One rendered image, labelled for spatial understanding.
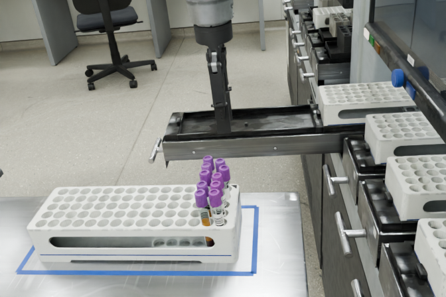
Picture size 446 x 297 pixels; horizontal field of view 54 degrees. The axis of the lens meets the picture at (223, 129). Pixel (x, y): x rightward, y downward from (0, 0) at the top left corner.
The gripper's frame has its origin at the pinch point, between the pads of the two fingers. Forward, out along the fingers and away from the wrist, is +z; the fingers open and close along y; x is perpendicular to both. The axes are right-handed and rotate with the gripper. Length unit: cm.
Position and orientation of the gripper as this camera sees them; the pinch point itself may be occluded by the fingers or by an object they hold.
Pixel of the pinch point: (223, 113)
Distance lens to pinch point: 94.4
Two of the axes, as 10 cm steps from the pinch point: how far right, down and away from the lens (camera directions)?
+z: 1.1, 8.7, 4.8
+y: 0.6, -4.8, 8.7
